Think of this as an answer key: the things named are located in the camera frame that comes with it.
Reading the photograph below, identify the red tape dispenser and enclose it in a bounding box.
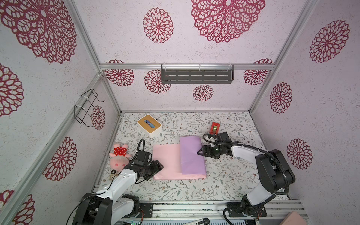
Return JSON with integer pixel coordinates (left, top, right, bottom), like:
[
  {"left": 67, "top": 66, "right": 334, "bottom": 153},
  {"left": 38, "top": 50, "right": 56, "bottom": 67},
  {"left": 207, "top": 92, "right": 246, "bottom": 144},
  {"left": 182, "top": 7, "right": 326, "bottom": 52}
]
[{"left": 209, "top": 122, "right": 220, "bottom": 135}]

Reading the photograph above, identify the pink object bottom right corner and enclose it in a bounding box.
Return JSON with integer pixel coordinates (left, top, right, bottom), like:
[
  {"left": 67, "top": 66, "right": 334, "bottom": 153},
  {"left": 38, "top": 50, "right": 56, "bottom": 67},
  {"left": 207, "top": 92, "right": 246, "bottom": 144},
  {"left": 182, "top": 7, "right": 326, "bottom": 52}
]
[{"left": 280, "top": 212, "right": 307, "bottom": 225}]

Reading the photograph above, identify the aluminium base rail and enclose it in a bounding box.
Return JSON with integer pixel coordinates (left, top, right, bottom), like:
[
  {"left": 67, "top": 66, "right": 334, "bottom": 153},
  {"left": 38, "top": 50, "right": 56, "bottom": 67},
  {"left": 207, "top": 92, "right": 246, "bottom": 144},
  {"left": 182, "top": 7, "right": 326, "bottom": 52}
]
[{"left": 71, "top": 199, "right": 310, "bottom": 225}]

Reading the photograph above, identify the pink plush toy red dress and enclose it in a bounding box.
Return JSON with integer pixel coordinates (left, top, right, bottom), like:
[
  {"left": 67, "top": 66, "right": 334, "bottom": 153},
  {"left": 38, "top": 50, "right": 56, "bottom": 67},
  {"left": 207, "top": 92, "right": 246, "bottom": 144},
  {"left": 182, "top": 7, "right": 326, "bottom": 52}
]
[{"left": 109, "top": 142, "right": 132, "bottom": 180}]

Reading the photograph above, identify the grey slotted wall shelf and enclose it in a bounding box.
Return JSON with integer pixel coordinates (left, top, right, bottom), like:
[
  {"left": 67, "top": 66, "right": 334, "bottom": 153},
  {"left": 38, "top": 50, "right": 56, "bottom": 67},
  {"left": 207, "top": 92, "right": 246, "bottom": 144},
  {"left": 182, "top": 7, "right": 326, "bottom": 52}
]
[{"left": 160, "top": 65, "right": 234, "bottom": 84}]

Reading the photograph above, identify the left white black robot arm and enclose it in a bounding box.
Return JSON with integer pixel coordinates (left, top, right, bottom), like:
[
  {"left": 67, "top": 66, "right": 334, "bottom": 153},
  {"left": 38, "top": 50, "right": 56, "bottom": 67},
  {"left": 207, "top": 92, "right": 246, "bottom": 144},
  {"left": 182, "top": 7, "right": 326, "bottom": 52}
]
[{"left": 72, "top": 151, "right": 164, "bottom": 225}]

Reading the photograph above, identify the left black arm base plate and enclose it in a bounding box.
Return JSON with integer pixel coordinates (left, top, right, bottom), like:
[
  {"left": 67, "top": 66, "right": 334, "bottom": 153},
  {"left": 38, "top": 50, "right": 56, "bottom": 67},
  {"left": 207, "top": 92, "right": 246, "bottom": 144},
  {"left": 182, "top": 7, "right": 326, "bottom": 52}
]
[{"left": 134, "top": 202, "right": 154, "bottom": 219}]

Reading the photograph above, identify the pink wrapping paper sheet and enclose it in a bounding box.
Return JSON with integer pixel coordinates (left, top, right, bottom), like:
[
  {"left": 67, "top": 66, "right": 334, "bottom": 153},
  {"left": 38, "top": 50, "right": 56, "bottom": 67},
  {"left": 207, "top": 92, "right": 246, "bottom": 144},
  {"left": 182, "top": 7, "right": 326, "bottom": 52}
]
[{"left": 152, "top": 136, "right": 207, "bottom": 181}]

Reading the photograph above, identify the blue item on wooden lid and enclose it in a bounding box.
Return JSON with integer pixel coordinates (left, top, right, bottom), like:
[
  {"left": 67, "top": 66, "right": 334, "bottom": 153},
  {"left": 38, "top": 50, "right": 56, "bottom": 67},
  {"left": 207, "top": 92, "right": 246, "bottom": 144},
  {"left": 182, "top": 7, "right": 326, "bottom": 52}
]
[{"left": 144, "top": 120, "right": 155, "bottom": 129}]

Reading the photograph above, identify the white box with wooden lid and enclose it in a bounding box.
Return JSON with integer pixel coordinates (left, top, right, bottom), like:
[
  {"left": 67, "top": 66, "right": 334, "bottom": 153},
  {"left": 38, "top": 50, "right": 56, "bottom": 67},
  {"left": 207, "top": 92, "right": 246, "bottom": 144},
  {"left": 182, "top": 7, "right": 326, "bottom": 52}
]
[{"left": 137, "top": 114, "right": 162, "bottom": 138}]

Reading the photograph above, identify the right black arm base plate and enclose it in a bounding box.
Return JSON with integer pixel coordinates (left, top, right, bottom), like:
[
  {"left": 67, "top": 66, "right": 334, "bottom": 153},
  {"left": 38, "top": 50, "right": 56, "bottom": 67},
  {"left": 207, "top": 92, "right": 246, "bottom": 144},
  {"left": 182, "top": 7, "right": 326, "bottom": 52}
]
[{"left": 226, "top": 202, "right": 268, "bottom": 218}]

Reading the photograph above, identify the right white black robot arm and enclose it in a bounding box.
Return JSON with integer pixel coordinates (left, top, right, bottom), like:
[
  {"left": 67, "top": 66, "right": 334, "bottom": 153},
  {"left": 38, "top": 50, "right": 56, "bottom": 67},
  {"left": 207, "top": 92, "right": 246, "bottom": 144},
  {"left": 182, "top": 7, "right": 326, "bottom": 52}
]
[{"left": 197, "top": 132, "right": 296, "bottom": 209}]

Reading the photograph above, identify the black wire wall rack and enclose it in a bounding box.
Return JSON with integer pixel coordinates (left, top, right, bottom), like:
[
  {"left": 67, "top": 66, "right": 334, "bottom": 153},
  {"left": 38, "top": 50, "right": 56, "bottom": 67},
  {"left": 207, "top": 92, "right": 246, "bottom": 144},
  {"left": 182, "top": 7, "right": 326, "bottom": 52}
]
[{"left": 73, "top": 88, "right": 105, "bottom": 128}]

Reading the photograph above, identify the black knob handle front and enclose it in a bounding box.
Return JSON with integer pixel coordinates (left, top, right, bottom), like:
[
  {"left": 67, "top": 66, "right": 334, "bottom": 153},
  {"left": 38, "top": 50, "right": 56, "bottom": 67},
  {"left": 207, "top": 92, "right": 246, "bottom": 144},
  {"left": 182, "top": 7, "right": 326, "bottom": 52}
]
[{"left": 183, "top": 218, "right": 210, "bottom": 225}]

